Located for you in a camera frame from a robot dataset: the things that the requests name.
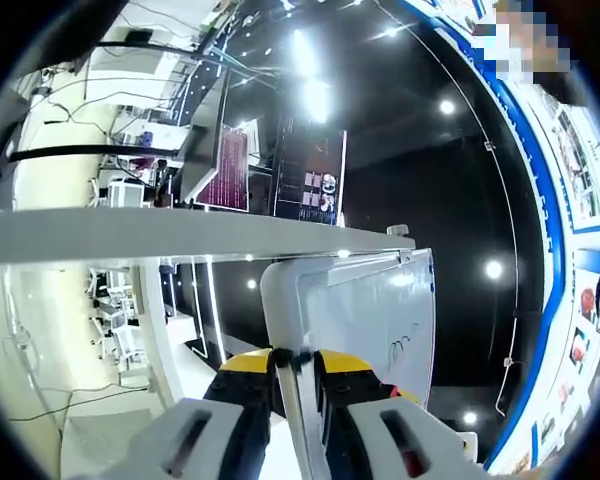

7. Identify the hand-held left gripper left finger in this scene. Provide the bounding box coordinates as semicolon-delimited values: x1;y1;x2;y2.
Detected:
124;348;275;480

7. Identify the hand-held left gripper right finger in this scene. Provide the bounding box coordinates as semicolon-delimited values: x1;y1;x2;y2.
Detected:
313;349;484;480

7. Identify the white whiteboard with grey frame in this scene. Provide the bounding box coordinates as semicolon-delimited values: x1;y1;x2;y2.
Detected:
259;247;437;480

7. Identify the white long beam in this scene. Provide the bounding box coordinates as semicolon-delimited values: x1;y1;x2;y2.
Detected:
133;262;182;409

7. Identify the white mesh office chair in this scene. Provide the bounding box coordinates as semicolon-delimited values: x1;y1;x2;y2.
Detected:
107;178;147;207
108;323;147;362

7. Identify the white ceiling conduit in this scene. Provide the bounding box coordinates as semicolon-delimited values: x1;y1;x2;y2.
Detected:
374;0;521;417

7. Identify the desk monitor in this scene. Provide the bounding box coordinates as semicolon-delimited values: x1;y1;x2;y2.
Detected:
205;123;252;213

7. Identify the black long bar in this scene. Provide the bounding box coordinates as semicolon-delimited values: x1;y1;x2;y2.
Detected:
93;41;204;57
3;143;182;164

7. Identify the bright ceiling light panel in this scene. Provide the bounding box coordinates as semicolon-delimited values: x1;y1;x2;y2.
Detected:
289;28;332;125

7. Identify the black floor cable with plug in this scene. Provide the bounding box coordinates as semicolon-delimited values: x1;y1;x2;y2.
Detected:
7;382;154;422

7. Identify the blue white wall display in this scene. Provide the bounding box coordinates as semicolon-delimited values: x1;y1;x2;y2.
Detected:
399;0;600;476

